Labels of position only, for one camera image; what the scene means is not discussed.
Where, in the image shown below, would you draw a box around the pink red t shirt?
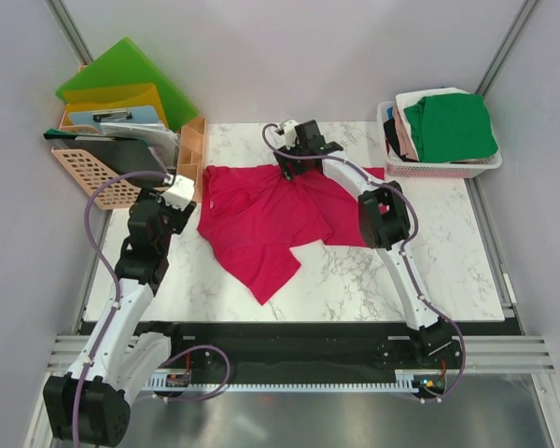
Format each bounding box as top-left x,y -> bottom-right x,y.
198,164 -> 364,304

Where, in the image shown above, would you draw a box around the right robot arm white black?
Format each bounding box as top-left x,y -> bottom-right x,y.
261,120 -> 466,368

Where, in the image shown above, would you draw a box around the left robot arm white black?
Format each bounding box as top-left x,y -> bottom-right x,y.
43,189 -> 196,447

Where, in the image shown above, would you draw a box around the peach perforated file organizer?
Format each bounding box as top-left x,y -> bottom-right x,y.
51,112 -> 208,210

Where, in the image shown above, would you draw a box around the black t shirt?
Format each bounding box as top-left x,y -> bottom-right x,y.
383,119 -> 405,161

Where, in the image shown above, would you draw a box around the white plastic laundry basket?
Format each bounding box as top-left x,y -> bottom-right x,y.
376,98 -> 503,179

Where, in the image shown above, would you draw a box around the beige t shirt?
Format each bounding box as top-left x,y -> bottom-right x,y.
393,105 -> 418,161

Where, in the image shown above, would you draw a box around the black folder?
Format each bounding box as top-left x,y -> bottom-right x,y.
43,129 -> 165,175

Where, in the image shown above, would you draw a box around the white t shirt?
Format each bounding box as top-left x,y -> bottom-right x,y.
396,87 -> 468,140

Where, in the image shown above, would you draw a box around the white paper documents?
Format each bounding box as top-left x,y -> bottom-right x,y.
100,122 -> 179,168

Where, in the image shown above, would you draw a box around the blue clipboard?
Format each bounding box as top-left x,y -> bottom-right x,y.
67,105 -> 161,129

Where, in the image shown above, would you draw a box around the green t shirt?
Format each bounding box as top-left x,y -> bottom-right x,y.
403,92 -> 498,163

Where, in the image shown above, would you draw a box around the yellow plastic folder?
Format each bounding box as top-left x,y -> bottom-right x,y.
63,83 -> 168,124

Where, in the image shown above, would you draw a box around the green plastic folder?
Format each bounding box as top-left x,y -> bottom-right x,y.
56,37 -> 200,130

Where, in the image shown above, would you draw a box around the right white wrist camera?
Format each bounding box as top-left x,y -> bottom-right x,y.
276,119 -> 300,150

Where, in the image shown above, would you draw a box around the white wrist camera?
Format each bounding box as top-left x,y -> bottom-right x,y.
161,175 -> 195,210
276,119 -> 300,150

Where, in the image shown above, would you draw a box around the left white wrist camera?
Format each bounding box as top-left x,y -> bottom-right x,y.
161,175 -> 195,210

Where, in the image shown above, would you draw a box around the white slotted cable duct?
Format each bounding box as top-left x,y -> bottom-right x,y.
144,370 -> 447,393

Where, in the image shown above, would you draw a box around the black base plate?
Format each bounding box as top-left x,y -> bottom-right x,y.
139,319 -> 466,385

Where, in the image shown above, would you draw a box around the right aluminium corner post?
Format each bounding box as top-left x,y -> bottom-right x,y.
475,0 -> 542,96

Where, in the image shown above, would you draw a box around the aluminium corner post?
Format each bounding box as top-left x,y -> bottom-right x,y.
475,0 -> 542,96
46,0 -> 93,65

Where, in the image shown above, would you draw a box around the left aluminium corner post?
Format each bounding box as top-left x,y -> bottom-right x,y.
46,0 -> 93,65

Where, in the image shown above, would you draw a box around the aluminium frame rail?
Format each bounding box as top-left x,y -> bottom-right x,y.
47,335 -> 554,373

